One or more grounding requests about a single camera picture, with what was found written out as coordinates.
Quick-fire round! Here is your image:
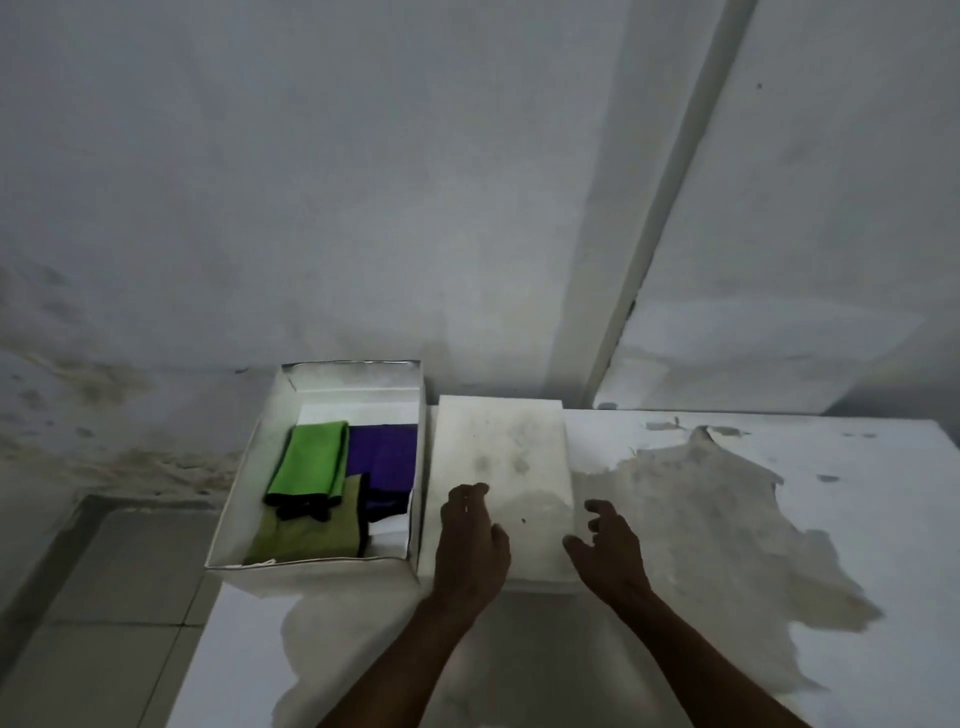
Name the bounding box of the person's right hand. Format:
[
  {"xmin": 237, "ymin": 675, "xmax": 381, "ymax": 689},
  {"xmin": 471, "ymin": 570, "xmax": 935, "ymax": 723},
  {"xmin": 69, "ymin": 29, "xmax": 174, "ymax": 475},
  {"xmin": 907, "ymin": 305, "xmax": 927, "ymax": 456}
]
[{"xmin": 562, "ymin": 498, "xmax": 654, "ymax": 609}]

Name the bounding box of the person's left hand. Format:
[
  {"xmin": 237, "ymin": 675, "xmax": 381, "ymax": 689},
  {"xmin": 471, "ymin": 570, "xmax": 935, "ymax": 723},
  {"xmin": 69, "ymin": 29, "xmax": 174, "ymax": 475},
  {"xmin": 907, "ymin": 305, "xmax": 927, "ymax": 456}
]
[{"xmin": 432, "ymin": 483, "xmax": 513, "ymax": 613}]

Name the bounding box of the person's left forearm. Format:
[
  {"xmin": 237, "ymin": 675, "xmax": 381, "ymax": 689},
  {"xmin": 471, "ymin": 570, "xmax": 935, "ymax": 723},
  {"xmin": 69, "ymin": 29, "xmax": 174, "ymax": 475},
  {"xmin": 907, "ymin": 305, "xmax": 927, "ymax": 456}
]
[{"xmin": 318, "ymin": 594, "xmax": 498, "ymax": 728}]

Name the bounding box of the person's right forearm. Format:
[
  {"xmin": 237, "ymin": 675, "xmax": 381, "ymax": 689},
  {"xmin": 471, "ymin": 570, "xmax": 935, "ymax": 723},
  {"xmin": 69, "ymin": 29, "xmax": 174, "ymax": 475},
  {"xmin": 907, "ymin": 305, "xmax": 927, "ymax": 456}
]
[{"xmin": 604, "ymin": 586, "xmax": 813, "ymax": 728}]

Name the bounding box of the white box lid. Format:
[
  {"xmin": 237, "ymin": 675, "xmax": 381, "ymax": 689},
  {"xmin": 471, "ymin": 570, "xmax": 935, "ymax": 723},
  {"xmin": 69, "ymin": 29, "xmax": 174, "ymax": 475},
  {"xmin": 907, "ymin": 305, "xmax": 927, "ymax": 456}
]
[{"xmin": 416, "ymin": 395, "xmax": 585, "ymax": 596}]

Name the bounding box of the purple cloth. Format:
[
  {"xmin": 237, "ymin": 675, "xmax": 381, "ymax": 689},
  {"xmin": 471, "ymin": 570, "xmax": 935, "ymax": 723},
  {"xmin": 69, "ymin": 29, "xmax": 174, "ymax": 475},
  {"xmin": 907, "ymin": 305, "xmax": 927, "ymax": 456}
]
[{"xmin": 345, "ymin": 423, "xmax": 419, "ymax": 524}]

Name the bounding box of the olive green cloth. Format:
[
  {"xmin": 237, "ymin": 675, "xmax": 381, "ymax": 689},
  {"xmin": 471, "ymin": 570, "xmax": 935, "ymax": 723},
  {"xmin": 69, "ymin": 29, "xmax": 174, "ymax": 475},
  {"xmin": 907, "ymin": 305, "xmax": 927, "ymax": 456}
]
[{"xmin": 243, "ymin": 473, "xmax": 370, "ymax": 567}]

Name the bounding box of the bright green cloth black trim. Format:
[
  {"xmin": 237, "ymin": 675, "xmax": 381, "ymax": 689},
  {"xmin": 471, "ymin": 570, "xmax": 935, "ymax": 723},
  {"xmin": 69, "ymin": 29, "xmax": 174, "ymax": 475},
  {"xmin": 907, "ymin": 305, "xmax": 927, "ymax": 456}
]
[{"xmin": 261, "ymin": 420, "xmax": 351, "ymax": 523}]

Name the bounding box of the white open cardboard box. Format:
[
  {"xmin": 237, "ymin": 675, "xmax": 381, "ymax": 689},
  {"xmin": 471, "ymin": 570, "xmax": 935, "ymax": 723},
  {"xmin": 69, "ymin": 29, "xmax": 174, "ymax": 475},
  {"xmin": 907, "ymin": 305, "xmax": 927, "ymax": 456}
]
[{"xmin": 204, "ymin": 360, "xmax": 429, "ymax": 598}]

